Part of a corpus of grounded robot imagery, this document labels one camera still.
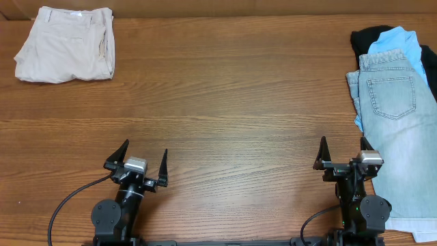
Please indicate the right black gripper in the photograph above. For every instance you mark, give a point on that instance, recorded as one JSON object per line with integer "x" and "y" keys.
{"x": 343, "y": 168}

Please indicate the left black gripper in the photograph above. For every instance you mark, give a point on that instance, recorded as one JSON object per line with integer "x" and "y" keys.
{"x": 131, "y": 178}

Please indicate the light blue denim shorts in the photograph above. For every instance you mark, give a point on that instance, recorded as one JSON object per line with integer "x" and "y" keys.
{"x": 407, "y": 178}

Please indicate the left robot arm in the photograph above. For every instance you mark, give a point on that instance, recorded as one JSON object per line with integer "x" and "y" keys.
{"x": 114, "y": 220}

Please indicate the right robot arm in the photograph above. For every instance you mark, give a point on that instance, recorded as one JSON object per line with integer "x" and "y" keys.
{"x": 363, "y": 216}

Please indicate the black garment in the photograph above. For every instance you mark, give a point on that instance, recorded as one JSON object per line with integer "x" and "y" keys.
{"x": 385, "y": 38}

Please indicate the light blue shirt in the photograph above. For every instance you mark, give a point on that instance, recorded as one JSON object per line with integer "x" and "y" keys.
{"x": 390, "y": 87}

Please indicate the folded beige trousers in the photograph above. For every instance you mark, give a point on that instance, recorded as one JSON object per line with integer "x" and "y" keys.
{"x": 64, "y": 45}

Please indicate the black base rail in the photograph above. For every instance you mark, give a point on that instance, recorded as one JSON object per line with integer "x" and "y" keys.
{"x": 312, "y": 241}

